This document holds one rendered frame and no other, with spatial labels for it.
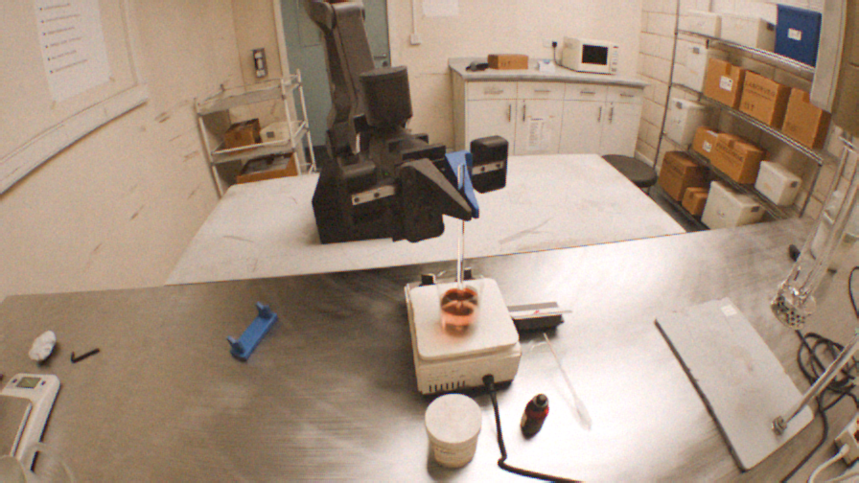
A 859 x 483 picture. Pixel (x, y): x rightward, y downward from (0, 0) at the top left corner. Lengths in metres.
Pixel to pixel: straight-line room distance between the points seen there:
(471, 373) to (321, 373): 0.21
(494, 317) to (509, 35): 3.12
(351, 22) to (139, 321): 0.66
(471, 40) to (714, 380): 3.12
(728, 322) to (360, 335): 0.63
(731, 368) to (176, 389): 0.85
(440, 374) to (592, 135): 2.99
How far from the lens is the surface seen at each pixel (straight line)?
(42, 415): 0.81
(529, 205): 0.87
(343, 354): 0.54
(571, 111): 3.13
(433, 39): 3.29
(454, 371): 0.44
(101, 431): 0.68
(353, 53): 0.51
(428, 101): 3.36
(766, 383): 0.67
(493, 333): 0.44
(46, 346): 0.94
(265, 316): 0.63
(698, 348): 0.63
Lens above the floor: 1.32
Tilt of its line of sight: 35 degrees down
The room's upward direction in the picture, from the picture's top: 3 degrees counter-clockwise
